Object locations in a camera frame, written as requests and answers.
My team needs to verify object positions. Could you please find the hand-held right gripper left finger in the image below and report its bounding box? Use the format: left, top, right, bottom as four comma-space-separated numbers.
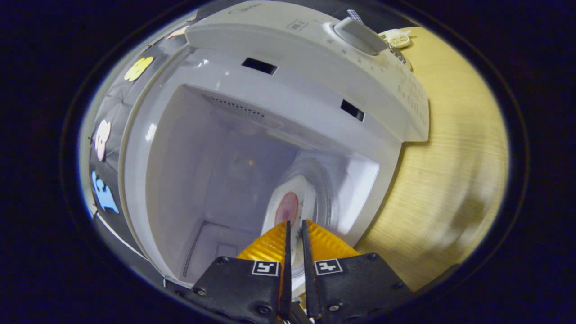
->
164, 220, 292, 322

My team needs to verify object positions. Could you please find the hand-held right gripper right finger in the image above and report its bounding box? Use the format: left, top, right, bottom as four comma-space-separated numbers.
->
301, 219, 417, 321

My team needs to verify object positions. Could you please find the white square plate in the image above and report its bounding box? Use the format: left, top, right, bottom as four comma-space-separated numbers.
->
261, 175, 318, 277

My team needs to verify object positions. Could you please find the pink ham slice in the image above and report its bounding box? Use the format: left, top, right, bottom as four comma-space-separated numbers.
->
274, 192, 300, 228

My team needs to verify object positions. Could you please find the white microwave oven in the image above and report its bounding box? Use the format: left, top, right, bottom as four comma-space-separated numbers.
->
118, 0, 430, 293

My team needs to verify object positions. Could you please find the glass microwave turntable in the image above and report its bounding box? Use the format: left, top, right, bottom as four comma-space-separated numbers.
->
270, 157, 336, 239

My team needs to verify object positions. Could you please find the black backdrop cloth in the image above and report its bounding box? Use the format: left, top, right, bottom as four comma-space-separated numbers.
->
85, 0, 374, 288

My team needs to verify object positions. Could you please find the white divided grain dish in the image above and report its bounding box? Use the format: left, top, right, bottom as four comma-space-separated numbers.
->
379, 28, 412, 49

